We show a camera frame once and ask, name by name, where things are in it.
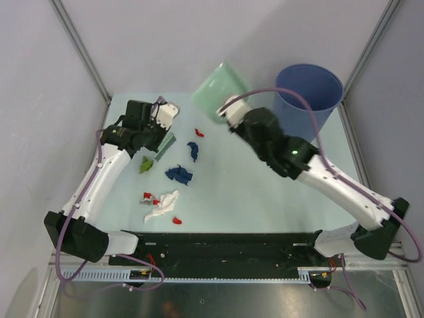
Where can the blue plastic waste bin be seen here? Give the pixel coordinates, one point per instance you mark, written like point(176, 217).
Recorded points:
point(321, 89)

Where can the small green hand brush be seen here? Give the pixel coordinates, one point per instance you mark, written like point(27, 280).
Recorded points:
point(168, 141)

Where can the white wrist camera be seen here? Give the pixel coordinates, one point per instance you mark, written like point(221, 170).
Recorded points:
point(164, 115)
point(233, 111)

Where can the small red scrap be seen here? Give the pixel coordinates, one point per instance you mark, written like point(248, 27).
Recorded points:
point(199, 133)
point(177, 221)

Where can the green plastic dustpan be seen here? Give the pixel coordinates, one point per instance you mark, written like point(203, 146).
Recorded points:
point(223, 83)

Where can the small red scrap bottom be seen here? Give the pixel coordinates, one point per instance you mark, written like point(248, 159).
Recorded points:
point(177, 221)

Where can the large dark blue paper scrap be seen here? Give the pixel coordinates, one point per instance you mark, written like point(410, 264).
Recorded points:
point(180, 174)

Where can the white crumpled paper scrap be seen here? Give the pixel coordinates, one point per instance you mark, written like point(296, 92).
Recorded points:
point(166, 204)

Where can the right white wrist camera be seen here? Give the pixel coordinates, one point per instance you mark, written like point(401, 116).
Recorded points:
point(233, 111)

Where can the green paper scrap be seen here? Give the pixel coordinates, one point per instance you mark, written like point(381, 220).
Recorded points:
point(146, 164)

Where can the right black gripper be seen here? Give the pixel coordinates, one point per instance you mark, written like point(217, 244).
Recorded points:
point(237, 129)

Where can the red grey paper scrap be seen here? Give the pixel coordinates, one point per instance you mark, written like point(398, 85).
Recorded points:
point(149, 199)

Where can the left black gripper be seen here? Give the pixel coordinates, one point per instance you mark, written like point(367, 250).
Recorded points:
point(162, 131)

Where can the small dark blue paper scrap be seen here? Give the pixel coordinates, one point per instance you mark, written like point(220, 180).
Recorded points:
point(194, 150)

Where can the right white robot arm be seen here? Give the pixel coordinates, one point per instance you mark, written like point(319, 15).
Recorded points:
point(293, 157)

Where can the left aluminium frame post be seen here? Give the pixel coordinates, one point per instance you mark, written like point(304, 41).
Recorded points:
point(80, 48)

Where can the small red scrap top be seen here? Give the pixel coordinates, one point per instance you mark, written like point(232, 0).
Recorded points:
point(199, 133)

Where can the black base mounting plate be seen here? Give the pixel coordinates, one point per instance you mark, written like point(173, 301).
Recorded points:
point(230, 255)

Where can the aluminium frame post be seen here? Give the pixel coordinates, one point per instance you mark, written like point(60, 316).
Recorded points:
point(376, 36)
point(80, 48)

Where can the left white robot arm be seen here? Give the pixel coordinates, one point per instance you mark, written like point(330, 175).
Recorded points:
point(73, 230)

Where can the grey slotted cable duct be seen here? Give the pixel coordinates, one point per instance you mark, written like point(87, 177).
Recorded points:
point(138, 276)

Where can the right aluminium frame post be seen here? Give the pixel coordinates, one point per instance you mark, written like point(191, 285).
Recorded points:
point(376, 36)

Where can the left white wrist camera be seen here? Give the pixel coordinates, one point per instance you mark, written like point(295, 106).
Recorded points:
point(164, 115)

